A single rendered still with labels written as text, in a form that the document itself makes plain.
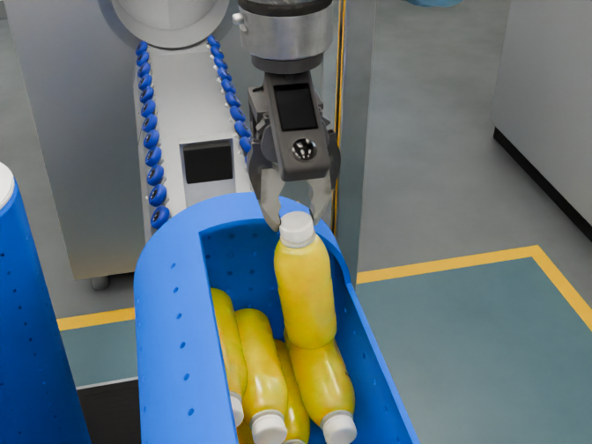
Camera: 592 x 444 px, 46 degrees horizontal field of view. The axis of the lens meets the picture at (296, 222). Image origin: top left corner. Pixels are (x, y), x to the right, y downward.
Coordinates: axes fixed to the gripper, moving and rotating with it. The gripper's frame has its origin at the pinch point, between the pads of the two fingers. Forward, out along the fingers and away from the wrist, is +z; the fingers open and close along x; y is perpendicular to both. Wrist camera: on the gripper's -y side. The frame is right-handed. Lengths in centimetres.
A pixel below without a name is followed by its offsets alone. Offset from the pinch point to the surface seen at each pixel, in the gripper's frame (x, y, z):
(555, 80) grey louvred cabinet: -144, 170, 77
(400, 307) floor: -59, 108, 127
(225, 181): 3, 51, 26
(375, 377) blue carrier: -7.3, -9.3, 17.9
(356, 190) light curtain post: -28, 65, 43
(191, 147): 9, 50, 17
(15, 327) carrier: 46, 41, 45
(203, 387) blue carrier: 12.9, -18.2, 3.6
